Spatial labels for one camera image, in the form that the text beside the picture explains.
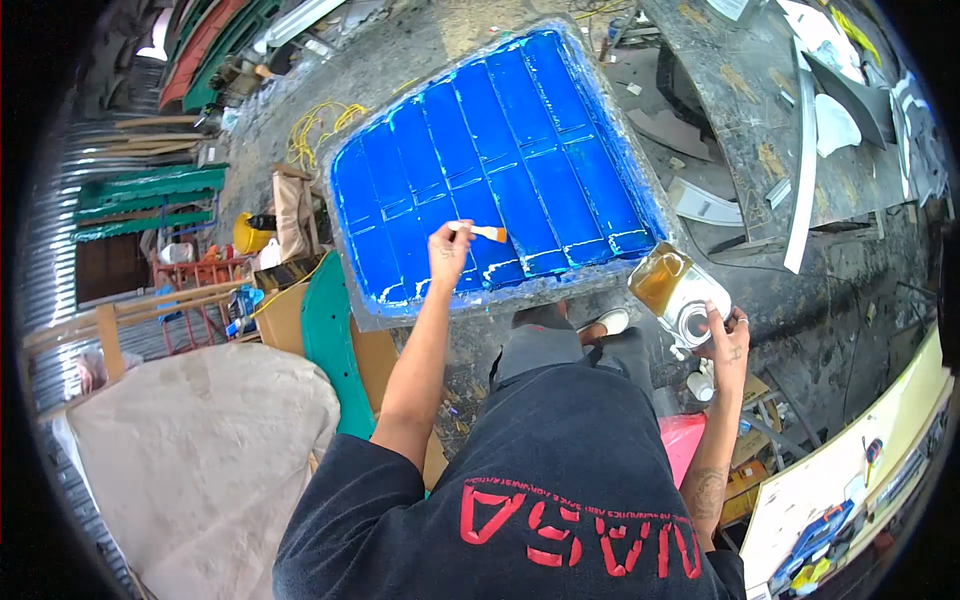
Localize pink plastic bag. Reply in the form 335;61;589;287
658;411;708;490

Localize person's right hand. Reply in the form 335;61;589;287
692;301;752;396

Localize cardboard box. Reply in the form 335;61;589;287
718;373;775;528

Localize teal green curved panel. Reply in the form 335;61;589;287
300;249;378;442

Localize small paint brush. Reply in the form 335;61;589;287
447;219;509;244

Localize cluttered grey workbench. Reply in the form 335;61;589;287
636;0;950;252

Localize wooden rail frame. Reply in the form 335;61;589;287
21;276;258;384

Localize long white strip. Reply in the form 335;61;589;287
782;66;820;276

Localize yellow bucket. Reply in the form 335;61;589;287
231;211;276;257

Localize yellow cable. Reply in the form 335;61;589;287
287;99;370;172

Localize person's left hand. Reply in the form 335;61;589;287
427;220;477;294

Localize person's body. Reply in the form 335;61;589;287
271;363;747;600

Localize wooden stool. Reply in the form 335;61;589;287
270;162;325;265

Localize plastic jug of amber resin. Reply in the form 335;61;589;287
627;240;734;363

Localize orange metal rack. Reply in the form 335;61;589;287
152;246;250;355

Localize person's legs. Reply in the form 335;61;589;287
489;301;657;410

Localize white curved panel piece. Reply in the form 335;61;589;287
666;175;745;228

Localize cream board table with tools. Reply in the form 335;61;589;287
738;321;958;600

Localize blue ribbed mould panel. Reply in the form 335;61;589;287
318;18;682;333

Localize beige cloth-covered heap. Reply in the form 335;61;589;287
66;342;343;600

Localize small white bottle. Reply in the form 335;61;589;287
685;358;718;403

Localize stack of green roof sheets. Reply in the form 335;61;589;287
72;162;231;243

